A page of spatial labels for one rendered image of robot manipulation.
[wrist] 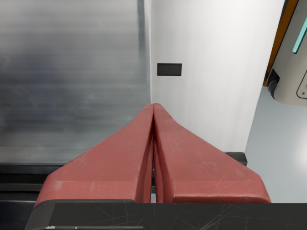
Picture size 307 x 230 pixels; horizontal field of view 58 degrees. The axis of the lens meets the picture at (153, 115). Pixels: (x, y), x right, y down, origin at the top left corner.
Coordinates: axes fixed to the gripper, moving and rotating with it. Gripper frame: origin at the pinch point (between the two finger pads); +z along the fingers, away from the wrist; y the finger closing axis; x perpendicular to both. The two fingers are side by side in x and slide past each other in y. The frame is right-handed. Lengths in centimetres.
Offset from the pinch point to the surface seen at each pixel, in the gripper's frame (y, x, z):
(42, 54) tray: 13.0, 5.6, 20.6
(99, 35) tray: 6.0, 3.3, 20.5
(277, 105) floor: -63, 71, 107
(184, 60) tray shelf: -3.6, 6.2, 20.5
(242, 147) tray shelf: -13.0, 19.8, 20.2
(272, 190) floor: -77, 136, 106
